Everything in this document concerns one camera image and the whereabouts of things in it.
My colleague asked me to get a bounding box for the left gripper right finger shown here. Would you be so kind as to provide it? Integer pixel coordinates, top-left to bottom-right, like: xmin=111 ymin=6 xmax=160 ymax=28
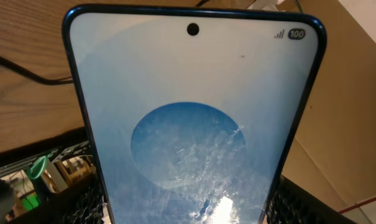
xmin=265 ymin=177 xmax=355 ymax=224

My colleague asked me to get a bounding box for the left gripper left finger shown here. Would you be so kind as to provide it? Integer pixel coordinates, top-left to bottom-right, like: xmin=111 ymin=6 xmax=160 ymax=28
xmin=8 ymin=176 xmax=104 ymax=224

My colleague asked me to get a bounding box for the blue Samsung Galaxy smartphone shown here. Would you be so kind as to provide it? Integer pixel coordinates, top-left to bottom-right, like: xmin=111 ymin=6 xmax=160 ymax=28
xmin=62 ymin=4 xmax=327 ymax=223

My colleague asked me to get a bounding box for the black USB charging cable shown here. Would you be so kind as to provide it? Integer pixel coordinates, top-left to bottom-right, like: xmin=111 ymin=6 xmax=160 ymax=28
xmin=0 ymin=51 xmax=74 ymax=86

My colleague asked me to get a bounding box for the brown cardboard panel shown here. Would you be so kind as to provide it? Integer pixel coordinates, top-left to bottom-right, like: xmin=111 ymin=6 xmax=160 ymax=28
xmin=283 ymin=0 xmax=376 ymax=210

